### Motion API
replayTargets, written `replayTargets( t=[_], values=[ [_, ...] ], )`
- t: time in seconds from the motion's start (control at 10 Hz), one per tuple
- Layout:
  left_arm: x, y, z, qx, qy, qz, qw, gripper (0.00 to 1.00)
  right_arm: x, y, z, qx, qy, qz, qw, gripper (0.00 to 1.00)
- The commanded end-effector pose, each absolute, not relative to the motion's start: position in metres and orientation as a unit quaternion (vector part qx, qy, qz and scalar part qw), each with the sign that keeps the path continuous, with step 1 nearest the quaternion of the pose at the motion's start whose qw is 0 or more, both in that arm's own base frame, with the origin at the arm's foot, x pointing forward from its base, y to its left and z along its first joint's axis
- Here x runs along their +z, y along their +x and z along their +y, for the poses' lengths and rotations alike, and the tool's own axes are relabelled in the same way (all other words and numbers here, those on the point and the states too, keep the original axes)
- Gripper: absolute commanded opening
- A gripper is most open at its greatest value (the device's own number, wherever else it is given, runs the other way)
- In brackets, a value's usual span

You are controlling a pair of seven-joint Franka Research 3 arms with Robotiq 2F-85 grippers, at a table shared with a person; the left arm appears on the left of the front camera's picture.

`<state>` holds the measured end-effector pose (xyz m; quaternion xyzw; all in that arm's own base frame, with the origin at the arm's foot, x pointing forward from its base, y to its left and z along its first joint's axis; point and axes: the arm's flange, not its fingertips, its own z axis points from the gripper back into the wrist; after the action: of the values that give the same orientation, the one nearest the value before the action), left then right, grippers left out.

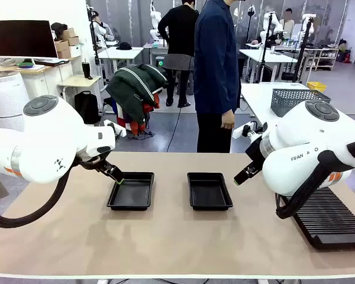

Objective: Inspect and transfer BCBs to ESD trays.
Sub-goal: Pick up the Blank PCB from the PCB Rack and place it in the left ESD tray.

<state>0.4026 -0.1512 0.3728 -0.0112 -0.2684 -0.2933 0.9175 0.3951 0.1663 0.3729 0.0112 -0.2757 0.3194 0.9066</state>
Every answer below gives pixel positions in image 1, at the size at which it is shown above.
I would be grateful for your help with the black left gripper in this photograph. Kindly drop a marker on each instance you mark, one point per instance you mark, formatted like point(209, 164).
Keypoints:
point(93, 164)

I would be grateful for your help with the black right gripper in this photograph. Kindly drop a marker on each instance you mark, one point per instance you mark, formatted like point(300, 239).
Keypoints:
point(256, 155)

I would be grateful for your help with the black plastic ESD tray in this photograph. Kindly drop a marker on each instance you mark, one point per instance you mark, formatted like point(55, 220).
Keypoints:
point(208, 195)
point(130, 195)

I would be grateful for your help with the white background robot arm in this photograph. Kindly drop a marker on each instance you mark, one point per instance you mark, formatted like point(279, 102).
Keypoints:
point(267, 29)
point(155, 20)
point(309, 20)

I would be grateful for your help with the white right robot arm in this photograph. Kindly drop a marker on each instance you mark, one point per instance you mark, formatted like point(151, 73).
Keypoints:
point(298, 133)

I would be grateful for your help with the navy sleeved forearm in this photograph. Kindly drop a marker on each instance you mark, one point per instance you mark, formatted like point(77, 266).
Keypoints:
point(232, 97)

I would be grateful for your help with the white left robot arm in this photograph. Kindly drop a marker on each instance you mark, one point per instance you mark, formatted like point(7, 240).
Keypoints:
point(47, 139)

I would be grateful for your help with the bare hand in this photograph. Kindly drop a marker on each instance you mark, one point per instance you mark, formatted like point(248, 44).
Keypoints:
point(227, 120)

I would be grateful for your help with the white power strip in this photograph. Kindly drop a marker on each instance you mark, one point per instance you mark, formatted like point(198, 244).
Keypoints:
point(239, 131)

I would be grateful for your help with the red orange garment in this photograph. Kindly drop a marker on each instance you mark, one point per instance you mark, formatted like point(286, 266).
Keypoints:
point(133, 125)

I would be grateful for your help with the black backpack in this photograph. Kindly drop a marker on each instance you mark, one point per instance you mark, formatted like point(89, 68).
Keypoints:
point(87, 108)

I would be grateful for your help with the white rounded table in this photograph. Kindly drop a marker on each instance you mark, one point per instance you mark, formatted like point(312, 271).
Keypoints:
point(254, 94)

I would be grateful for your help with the gray mesh basket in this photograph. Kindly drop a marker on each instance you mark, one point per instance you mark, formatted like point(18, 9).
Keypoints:
point(287, 100)

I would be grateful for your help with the dark green padded jacket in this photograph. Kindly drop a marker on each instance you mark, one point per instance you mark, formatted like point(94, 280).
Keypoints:
point(133, 85)

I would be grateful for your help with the black slotted board rack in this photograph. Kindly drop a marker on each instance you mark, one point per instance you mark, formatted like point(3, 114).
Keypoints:
point(328, 219)

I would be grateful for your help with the small wood top side table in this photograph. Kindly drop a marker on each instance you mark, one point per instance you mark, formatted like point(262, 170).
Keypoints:
point(80, 80)

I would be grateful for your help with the black tumbler with straw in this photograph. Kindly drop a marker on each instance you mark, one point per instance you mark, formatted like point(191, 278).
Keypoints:
point(86, 70)

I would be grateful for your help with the white cabinet with wood top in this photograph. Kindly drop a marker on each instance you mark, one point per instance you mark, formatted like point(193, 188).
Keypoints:
point(47, 81)

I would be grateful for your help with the yellow plastic bin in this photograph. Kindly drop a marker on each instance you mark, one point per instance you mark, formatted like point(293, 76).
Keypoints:
point(316, 86)

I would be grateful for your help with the person in navy coat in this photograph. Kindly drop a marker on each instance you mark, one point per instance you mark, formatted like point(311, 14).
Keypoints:
point(216, 59)

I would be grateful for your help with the white office desk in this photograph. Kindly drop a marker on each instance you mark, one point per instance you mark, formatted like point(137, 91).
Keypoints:
point(121, 53)

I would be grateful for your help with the white work table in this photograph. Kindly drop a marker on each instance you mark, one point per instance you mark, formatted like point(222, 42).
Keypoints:
point(266, 56)

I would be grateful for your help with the black tripod stand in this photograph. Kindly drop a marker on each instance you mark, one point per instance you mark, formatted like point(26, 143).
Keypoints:
point(264, 50)
point(303, 53)

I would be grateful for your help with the black cap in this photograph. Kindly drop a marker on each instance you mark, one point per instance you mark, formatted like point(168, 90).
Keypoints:
point(124, 46)

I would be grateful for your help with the white carton box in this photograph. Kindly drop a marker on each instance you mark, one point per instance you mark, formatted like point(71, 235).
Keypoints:
point(75, 51)

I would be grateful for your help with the brown cardboard box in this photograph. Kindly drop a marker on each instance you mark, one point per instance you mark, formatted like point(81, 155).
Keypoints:
point(68, 33)
point(64, 54)
point(73, 41)
point(61, 45)

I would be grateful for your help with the white cylindrical air purifier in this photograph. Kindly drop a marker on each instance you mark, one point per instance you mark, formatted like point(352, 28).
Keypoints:
point(4, 97)

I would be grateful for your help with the green bowl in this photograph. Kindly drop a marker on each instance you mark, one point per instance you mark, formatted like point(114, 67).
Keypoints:
point(25, 65)

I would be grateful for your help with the light wood shelf rack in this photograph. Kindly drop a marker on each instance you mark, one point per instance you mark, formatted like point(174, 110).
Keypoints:
point(325, 59)

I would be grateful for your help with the seated person with black cap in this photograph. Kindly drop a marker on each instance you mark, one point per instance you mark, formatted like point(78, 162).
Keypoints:
point(103, 29)

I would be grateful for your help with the seated person in light top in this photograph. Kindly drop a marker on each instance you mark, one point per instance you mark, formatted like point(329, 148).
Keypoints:
point(287, 26)

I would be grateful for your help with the black knit hat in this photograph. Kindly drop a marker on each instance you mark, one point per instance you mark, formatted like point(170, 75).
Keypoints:
point(58, 28)

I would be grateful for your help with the red fire extinguisher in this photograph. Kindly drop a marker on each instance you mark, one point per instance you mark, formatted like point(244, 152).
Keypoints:
point(347, 57)

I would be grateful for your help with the person in black sweater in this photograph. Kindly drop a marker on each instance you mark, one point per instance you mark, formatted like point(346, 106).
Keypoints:
point(179, 29)

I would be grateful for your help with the black computer monitor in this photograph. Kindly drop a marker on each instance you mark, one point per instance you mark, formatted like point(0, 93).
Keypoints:
point(22, 38)

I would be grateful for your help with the metal frame chair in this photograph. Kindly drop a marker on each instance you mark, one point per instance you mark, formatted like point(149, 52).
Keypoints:
point(105, 109)

